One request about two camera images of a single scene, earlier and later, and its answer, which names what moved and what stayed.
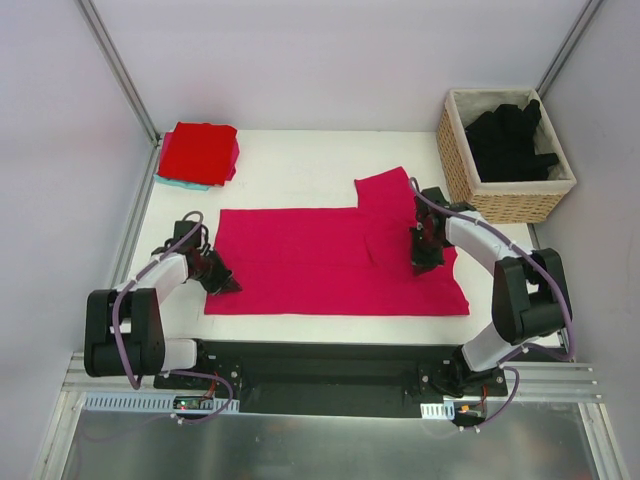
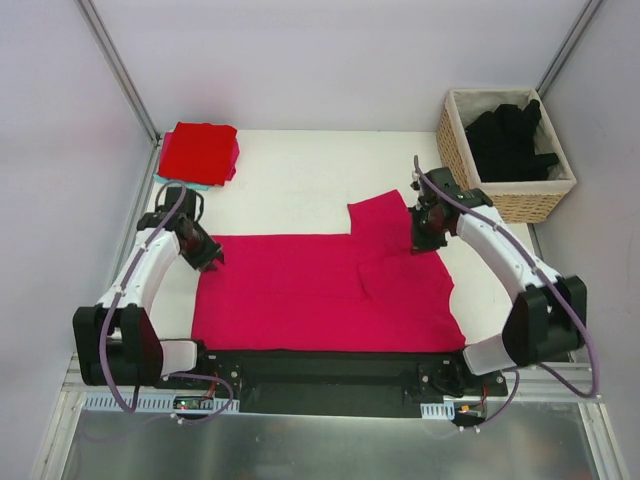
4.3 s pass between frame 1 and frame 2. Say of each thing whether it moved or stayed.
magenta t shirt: moved
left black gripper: moved
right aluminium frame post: stayed
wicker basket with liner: stayed
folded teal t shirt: stayed
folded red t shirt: stayed
